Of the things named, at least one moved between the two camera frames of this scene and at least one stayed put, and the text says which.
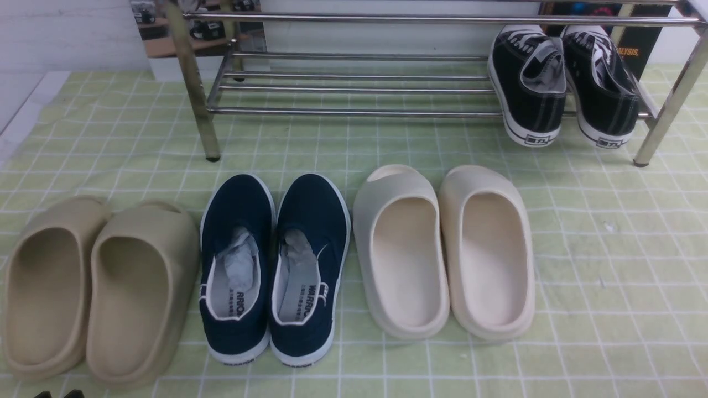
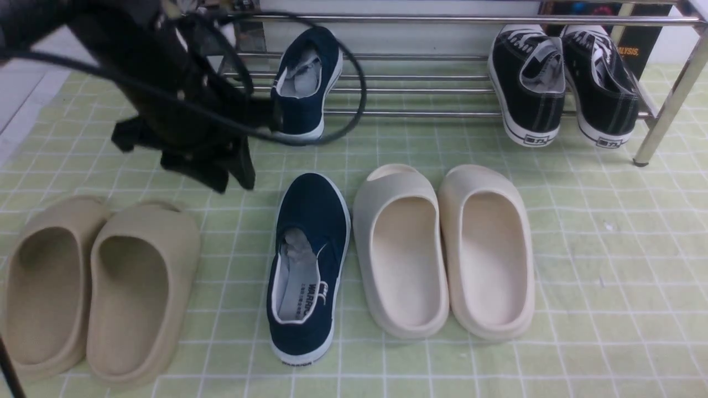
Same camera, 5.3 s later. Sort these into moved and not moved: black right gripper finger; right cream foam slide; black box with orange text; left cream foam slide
Moved: black right gripper finger
Not moved: right cream foam slide; left cream foam slide; black box with orange text
